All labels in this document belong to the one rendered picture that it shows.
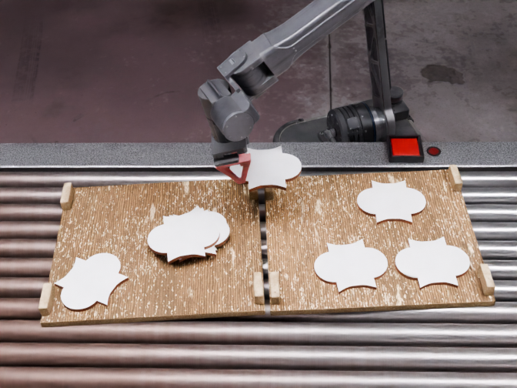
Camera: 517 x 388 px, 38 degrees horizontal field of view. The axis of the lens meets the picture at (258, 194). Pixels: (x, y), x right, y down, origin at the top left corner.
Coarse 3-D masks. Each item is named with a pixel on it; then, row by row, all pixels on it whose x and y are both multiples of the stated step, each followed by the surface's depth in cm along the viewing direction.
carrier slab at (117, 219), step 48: (96, 192) 158; (144, 192) 157; (192, 192) 157; (240, 192) 156; (96, 240) 148; (144, 240) 148; (240, 240) 147; (144, 288) 139; (192, 288) 139; (240, 288) 139
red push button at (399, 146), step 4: (392, 140) 167; (396, 140) 167; (400, 140) 167; (404, 140) 167; (408, 140) 167; (412, 140) 167; (416, 140) 167; (392, 144) 166; (396, 144) 166; (400, 144) 166; (404, 144) 166; (408, 144) 166; (412, 144) 166; (416, 144) 166; (392, 148) 166; (396, 148) 165; (400, 148) 165; (404, 148) 165; (408, 148) 165; (412, 148) 165; (416, 148) 165; (392, 152) 165; (396, 152) 164; (400, 152) 164; (404, 152) 164; (408, 152) 164; (412, 152) 164; (416, 152) 164
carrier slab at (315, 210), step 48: (288, 192) 156; (336, 192) 155; (432, 192) 154; (288, 240) 146; (336, 240) 146; (384, 240) 146; (432, 240) 145; (288, 288) 138; (336, 288) 138; (384, 288) 137; (432, 288) 137; (480, 288) 137
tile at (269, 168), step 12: (252, 156) 146; (264, 156) 146; (276, 156) 146; (288, 156) 146; (240, 168) 144; (252, 168) 144; (264, 168) 144; (276, 168) 144; (288, 168) 144; (300, 168) 144; (252, 180) 141; (264, 180) 141; (276, 180) 141; (288, 180) 142
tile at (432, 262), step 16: (400, 256) 141; (416, 256) 141; (432, 256) 141; (448, 256) 141; (464, 256) 141; (400, 272) 139; (416, 272) 139; (432, 272) 138; (448, 272) 138; (464, 272) 138
